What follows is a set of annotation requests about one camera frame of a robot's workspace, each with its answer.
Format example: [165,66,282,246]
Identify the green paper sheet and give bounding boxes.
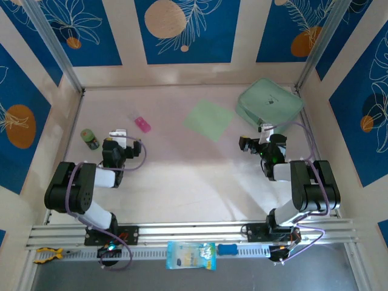
[182,99,236,142]

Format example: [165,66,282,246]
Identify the small green-capped bottle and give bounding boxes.
[80,129,101,150]

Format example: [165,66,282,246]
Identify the mint green zip pouch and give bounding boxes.
[236,78,305,136]

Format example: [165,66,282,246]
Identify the blue wet wipes packet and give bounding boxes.
[166,241,218,271]

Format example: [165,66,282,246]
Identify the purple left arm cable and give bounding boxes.
[65,135,148,272]

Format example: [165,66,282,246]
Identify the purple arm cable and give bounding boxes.
[269,121,331,263]
[65,135,148,272]

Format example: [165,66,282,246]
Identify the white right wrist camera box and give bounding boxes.
[258,123,275,144]

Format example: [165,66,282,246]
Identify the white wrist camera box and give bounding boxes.
[109,129,128,146]
[258,123,275,144]

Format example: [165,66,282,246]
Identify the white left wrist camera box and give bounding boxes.
[109,129,128,146]

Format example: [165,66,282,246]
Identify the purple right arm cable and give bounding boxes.
[269,121,331,263]

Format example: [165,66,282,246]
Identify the aluminium table side rail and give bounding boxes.
[298,86,342,218]
[44,89,86,226]

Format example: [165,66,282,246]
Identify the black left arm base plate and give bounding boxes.
[84,224,140,246]

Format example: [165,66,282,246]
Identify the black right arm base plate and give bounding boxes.
[242,222,303,243]

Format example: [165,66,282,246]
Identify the slotted grey cable duct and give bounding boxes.
[32,244,271,264]

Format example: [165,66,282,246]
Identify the yellow-handled pliers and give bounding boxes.
[33,247,81,264]

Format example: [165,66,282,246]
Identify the aluminium frame post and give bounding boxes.
[295,0,354,90]
[22,0,85,93]

